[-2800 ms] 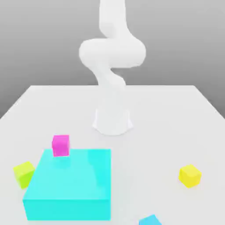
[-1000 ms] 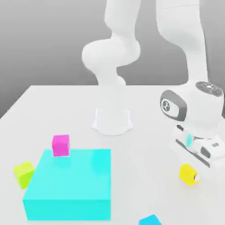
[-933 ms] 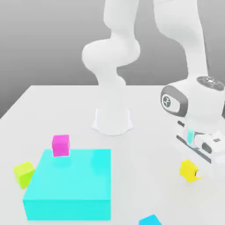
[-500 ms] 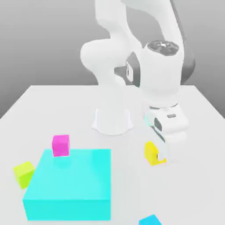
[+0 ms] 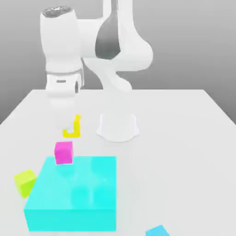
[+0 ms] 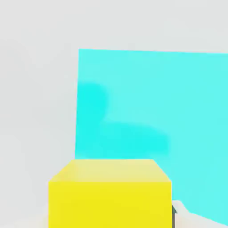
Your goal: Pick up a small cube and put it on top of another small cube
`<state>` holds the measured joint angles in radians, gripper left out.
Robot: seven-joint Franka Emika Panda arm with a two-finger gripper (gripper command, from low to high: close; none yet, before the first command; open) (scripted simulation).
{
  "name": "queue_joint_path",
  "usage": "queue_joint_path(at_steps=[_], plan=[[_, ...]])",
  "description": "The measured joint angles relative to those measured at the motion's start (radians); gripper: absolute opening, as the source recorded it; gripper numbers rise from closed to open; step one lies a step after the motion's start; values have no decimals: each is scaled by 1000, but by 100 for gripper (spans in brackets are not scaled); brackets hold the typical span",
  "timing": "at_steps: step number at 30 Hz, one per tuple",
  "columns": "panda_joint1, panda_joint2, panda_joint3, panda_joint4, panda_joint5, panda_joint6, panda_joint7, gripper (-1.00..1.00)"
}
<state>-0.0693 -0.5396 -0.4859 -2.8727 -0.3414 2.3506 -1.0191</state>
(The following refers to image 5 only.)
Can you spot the large cyan box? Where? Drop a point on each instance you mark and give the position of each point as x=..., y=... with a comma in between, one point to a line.
x=73, y=193

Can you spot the small yellow cube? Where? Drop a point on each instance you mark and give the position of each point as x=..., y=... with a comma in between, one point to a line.
x=77, y=127

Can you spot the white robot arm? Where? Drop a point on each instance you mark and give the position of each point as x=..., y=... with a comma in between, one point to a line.
x=60, y=42

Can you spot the small lime green cube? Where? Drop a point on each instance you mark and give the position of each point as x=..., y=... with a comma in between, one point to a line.
x=24, y=182

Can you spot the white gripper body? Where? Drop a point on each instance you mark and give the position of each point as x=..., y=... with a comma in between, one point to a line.
x=62, y=108

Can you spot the small light blue cube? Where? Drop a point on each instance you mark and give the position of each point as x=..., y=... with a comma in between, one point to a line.
x=156, y=232

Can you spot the small magenta cube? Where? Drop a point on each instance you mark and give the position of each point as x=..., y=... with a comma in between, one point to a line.
x=63, y=153

